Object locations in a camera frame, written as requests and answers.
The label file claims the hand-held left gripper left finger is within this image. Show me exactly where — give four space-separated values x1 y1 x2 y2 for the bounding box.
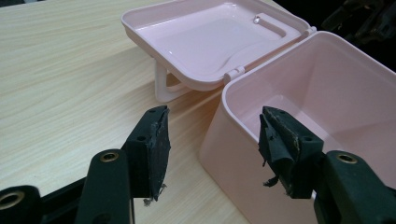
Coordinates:
74 105 172 224

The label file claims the pink plastic storage box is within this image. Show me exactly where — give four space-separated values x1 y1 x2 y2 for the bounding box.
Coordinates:
120 0 396 224

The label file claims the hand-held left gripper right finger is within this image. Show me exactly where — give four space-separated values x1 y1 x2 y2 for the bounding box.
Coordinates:
258 105 396 224

